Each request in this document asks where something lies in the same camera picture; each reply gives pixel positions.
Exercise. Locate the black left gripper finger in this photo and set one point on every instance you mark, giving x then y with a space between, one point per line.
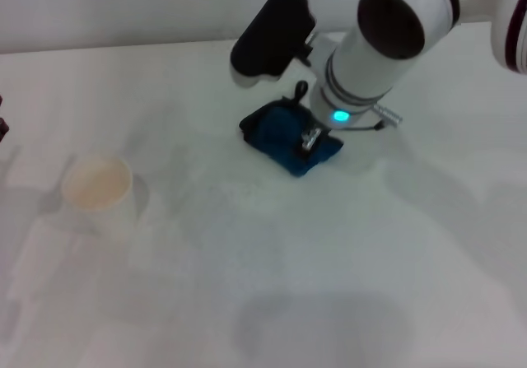
3 127

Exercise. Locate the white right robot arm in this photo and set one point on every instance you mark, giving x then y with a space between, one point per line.
370 67

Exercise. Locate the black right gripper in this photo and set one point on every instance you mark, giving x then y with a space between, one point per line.
311 139

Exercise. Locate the blue rag with black trim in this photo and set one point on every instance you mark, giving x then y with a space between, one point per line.
280 137

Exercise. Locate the white paper cup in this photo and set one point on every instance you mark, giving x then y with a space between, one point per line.
99 187

